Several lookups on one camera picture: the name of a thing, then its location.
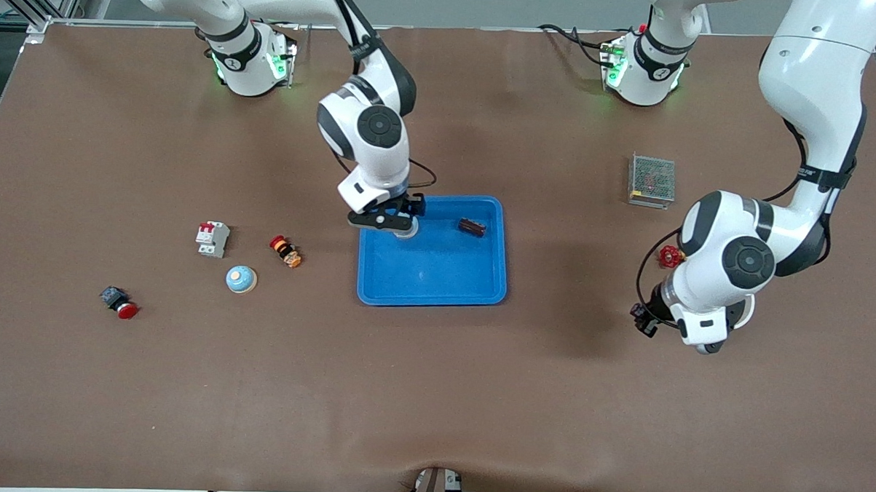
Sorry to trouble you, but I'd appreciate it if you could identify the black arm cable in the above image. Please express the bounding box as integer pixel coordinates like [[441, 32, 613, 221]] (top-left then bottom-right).
[[407, 159, 439, 190], [634, 226, 691, 332]]

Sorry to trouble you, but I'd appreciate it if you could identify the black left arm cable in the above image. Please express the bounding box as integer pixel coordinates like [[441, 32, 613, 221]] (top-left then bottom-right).
[[634, 226, 691, 332]]

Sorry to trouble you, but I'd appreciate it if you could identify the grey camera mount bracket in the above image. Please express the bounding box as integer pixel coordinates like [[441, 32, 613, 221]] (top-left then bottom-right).
[[410, 465, 465, 492]]

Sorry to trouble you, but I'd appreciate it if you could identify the white red circuit breaker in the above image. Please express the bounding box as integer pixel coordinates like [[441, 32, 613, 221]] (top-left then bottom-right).
[[195, 221, 231, 259]]

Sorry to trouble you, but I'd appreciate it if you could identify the orange red push button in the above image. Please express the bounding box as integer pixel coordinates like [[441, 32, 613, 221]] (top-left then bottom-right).
[[268, 235, 304, 269]]

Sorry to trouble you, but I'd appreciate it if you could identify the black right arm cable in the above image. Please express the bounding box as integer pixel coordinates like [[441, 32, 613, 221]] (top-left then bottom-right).
[[407, 159, 439, 190]]

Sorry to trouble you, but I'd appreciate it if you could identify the red mushroom push button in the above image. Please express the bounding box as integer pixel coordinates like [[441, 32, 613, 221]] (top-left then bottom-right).
[[99, 285, 140, 321]]

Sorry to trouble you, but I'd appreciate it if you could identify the black left base cable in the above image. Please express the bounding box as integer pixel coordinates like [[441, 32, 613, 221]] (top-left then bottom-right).
[[537, 23, 617, 69]]

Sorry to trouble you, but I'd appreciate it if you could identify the metal mesh power supply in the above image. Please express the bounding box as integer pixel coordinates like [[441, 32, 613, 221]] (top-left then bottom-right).
[[626, 152, 677, 210]]

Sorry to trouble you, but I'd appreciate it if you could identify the blue plastic tray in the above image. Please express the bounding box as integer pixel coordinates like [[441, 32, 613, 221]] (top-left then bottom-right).
[[356, 191, 511, 311]]

